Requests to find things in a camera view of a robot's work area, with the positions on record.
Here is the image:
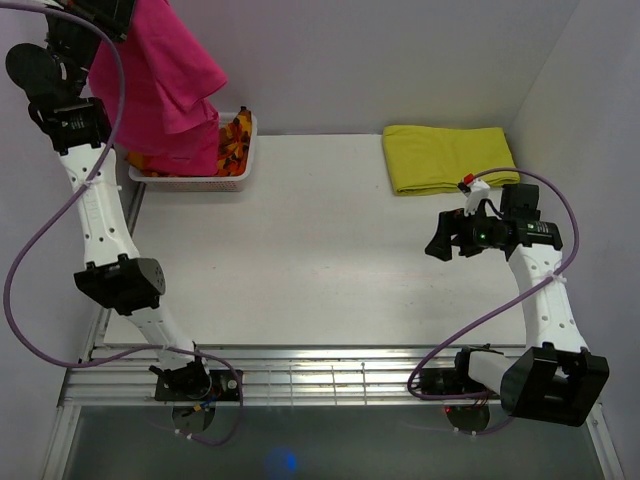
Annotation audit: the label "aluminium frame rail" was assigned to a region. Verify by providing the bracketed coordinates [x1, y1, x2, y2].
[42, 344, 626, 480]

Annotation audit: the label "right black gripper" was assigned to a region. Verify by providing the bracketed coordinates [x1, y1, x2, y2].
[424, 202, 506, 261]

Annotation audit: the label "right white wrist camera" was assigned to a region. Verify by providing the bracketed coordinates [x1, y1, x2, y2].
[457, 174, 491, 216]

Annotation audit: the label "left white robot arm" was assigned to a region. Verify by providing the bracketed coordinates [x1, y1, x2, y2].
[5, 1, 213, 400]

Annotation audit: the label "pink trousers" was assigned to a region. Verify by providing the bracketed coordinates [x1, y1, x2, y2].
[89, 0, 227, 177]

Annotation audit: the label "white plastic basket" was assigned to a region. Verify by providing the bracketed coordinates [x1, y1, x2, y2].
[128, 113, 258, 193]

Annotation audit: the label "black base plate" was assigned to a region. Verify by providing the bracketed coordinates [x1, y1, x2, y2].
[418, 367, 498, 400]
[152, 369, 240, 403]

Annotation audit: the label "folded yellow trousers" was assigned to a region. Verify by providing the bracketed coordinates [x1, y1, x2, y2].
[382, 125, 520, 196]

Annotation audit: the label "orange patterned trousers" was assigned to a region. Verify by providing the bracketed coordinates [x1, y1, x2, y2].
[125, 106, 254, 178]

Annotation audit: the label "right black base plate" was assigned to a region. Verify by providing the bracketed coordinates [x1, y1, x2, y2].
[418, 367, 498, 400]

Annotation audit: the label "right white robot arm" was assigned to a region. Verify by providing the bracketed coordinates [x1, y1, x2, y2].
[422, 176, 609, 427]

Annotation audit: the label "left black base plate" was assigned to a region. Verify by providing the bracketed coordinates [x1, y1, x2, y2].
[152, 369, 240, 403]

